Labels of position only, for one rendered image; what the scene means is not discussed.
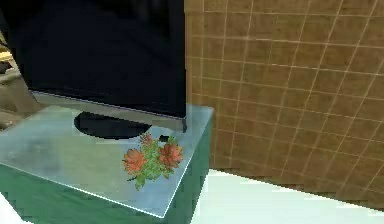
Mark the black television set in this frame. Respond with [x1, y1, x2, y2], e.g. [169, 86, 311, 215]
[0, 0, 188, 141]

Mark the orange flowering house plant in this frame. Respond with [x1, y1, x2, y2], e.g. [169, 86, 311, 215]
[121, 131, 185, 191]

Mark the green glass-topped cabinet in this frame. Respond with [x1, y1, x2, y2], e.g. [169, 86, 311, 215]
[0, 103, 215, 224]

